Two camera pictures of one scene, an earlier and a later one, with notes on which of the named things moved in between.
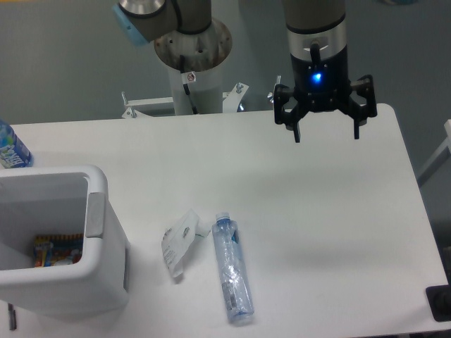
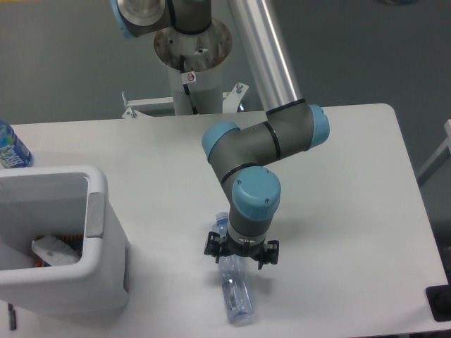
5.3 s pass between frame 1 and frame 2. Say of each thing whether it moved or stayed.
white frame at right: stayed
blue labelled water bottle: stayed
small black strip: stayed
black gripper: moved
